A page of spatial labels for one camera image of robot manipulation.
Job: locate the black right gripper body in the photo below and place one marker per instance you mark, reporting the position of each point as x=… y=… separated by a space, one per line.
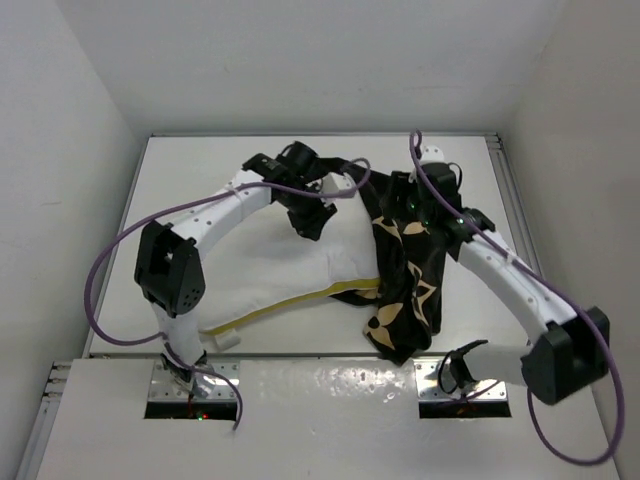
x=405 y=200

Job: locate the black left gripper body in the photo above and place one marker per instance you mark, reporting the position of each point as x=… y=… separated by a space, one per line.
x=303 y=211

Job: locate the black pillowcase with beige flowers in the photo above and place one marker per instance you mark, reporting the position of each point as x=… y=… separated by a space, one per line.
x=410 y=258

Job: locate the white pillow with yellow edge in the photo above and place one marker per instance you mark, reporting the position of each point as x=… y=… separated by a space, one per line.
x=268 y=290

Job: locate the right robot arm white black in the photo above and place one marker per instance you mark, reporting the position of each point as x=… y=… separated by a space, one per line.
x=568 y=347

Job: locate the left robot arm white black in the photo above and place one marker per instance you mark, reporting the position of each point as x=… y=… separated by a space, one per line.
x=169 y=260

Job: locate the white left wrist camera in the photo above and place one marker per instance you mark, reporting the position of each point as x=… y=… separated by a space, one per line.
x=336 y=186

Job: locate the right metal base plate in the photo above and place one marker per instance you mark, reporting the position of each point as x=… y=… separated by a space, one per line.
x=435 y=385

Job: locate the metal base plate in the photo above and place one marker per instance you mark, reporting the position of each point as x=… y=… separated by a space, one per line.
x=435 y=385
x=205 y=388

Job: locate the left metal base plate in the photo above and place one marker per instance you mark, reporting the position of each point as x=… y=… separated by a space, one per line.
x=205 y=388

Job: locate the aluminium rail frame left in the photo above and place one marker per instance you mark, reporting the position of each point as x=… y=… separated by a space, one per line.
x=44 y=421

